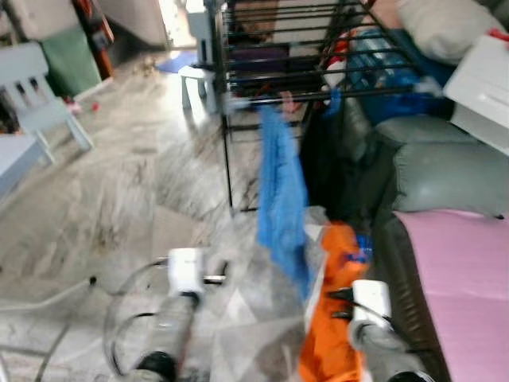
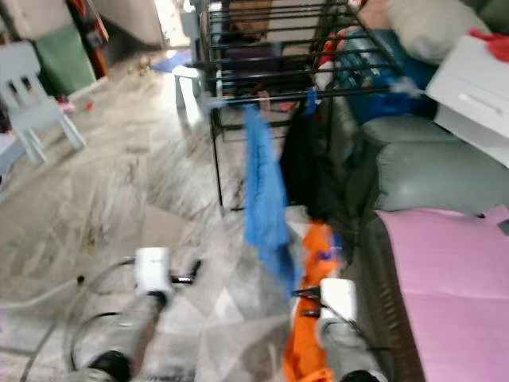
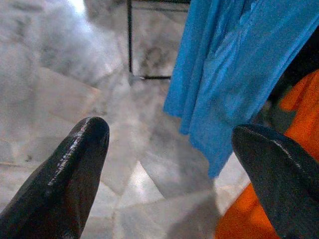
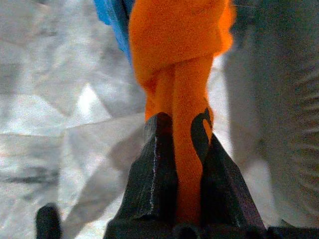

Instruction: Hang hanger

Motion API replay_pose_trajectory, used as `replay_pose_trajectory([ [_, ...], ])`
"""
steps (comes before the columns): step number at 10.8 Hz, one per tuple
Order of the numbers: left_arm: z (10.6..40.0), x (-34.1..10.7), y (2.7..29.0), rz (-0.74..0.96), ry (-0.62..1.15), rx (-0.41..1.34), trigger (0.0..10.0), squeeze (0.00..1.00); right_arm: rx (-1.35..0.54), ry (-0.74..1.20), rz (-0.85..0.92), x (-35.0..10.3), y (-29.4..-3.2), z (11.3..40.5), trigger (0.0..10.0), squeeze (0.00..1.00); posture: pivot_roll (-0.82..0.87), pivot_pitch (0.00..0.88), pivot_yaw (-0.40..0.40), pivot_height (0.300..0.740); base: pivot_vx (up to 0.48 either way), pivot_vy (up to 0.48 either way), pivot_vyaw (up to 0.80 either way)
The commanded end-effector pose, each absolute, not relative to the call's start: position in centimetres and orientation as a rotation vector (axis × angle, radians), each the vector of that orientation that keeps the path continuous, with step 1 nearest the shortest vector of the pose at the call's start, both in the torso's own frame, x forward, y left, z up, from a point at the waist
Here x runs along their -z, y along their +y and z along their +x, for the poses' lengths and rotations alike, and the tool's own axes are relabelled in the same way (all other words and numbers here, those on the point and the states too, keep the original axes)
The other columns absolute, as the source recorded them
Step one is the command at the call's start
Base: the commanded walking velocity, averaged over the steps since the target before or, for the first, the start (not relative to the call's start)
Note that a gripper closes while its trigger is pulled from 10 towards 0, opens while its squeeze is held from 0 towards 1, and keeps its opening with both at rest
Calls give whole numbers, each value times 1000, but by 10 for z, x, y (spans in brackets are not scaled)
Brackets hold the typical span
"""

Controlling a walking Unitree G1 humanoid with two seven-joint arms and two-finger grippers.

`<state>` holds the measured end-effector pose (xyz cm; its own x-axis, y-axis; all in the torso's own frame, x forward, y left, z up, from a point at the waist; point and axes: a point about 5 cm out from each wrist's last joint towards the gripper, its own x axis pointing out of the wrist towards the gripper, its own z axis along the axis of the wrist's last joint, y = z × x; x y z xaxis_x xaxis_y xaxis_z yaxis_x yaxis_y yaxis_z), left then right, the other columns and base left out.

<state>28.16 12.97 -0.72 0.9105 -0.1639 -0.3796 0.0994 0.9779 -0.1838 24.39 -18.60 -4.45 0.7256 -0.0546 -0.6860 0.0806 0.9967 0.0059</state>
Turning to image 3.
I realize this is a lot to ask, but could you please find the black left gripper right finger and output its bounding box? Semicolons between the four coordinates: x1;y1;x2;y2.
231;123;319;239

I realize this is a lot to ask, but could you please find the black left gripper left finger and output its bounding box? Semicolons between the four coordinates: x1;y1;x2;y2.
0;116;110;239

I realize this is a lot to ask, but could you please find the orange garment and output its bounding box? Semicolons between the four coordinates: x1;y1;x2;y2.
214;69;319;239

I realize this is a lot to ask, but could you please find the blue shirt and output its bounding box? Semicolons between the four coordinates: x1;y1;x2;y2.
163;0;319;179

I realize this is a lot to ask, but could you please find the black drying rack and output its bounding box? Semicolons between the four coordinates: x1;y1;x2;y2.
126;0;191;81

